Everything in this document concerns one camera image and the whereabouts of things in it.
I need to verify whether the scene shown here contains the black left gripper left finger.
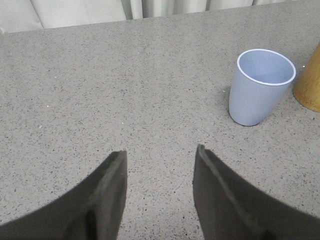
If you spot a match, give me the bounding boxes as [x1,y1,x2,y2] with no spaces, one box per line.
[0,151,128,240]

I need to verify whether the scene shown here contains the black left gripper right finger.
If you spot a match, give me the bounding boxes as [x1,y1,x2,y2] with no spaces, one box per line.
[192,145,320,240]

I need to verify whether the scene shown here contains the blue plastic cup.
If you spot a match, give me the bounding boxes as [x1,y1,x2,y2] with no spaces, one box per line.
[228,48,296,127]

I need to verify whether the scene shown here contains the bamboo cylinder holder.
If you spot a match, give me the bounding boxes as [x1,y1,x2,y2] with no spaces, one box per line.
[293,43,320,112]

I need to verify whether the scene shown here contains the white pleated curtain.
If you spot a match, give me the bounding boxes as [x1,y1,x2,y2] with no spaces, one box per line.
[0,0,298,34]

